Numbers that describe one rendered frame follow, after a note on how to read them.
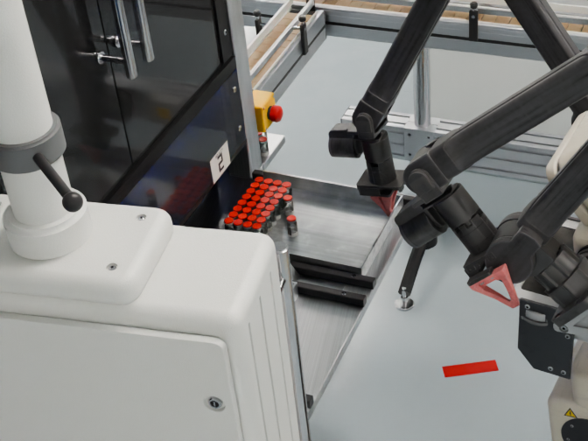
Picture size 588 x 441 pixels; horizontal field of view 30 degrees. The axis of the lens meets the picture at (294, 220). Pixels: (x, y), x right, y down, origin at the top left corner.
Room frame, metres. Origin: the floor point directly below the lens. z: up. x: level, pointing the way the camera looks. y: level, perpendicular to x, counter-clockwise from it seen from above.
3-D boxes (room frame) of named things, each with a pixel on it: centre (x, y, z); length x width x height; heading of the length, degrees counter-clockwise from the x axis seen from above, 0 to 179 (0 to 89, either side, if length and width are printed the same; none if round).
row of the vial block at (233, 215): (1.97, 0.10, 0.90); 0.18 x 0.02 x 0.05; 153
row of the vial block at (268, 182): (1.96, 0.08, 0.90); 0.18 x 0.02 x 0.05; 153
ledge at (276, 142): (2.25, 0.09, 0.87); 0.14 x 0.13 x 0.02; 63
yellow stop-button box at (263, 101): (2.22, 0.06, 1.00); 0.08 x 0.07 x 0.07; 63
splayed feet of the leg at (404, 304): (2.77, -0.42, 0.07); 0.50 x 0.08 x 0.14; 153
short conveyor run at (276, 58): (2.54, 0.06, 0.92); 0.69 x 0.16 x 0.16; 153
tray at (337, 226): (1.90, -0.03, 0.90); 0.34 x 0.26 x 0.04; 63
